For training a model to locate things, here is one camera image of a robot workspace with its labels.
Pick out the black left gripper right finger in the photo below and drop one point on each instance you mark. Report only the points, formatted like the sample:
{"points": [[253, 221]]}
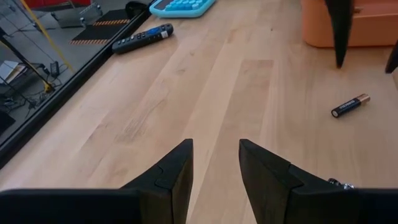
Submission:
{"points": [[267, 186]]}

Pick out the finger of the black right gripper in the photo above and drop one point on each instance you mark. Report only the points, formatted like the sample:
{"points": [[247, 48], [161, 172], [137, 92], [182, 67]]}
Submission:
{"points": [[339, 31], [393, 62]]}

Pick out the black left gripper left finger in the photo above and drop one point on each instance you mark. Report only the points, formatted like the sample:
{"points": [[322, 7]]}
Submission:
{"points": [[168, 186]]}

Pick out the black copper-top battery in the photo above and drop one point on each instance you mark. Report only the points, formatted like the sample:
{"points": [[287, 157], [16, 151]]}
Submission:
{"points": [[348, 106]]}

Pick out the orange plastic bin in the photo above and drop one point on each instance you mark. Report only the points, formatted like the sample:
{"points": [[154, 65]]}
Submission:
{"points": [[367, 28]]}

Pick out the black remote control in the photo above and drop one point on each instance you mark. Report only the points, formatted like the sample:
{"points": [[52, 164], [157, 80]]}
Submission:
{"points": [[140, 40]]}

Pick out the blue calculator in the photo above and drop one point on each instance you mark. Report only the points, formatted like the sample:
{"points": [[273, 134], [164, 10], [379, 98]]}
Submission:
{"points": [[183, 7]]}

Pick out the black power adapter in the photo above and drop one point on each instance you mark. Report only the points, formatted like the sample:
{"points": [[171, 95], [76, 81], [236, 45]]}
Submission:
{"points": [[54, 69]]}

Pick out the black mat orange striped edges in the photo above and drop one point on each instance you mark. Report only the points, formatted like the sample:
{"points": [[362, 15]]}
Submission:
{"points": [[99, 29]]}

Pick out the grey metal cart base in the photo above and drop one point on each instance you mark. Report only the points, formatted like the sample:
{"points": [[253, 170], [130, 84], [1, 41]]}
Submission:
{"points": [[71, 20]]}

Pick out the red cart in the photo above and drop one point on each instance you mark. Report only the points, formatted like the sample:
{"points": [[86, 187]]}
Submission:
{"points": [[56, 3]]}

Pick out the black aluminium frame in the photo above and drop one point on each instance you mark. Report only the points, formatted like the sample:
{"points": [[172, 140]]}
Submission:
{"points": [[62, 99]]}

